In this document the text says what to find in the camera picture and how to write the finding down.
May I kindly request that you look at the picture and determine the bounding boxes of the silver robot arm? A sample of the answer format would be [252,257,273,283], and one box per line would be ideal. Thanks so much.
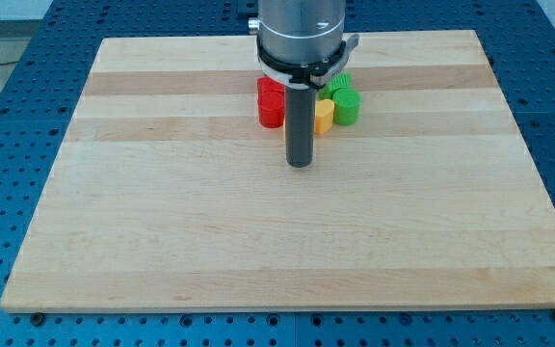
[257,0,346,65]

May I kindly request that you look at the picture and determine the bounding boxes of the red cylinder block front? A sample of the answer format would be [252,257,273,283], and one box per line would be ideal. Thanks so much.
[257,92,285,128]

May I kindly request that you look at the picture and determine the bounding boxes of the yellow heart block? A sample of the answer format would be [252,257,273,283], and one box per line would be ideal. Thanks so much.
[314,99,334,135]

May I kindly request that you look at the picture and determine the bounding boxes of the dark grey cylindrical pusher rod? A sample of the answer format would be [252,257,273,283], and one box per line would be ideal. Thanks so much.
[285,87,315,168]

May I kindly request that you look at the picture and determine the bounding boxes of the red block rear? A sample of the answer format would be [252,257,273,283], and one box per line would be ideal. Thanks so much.
[256,76,285,94]

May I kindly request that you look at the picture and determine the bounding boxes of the green cylinder block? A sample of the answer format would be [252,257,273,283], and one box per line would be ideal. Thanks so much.
[332,89,361,126]

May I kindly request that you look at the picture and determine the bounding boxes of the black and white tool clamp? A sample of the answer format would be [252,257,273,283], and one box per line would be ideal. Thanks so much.
[256,34,360,90]

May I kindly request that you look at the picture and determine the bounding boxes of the light wooden board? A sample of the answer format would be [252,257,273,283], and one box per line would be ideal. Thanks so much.
[0,30,555,313]

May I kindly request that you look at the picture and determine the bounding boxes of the green star block rear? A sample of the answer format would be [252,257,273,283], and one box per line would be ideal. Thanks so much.
[318,73,353,100]

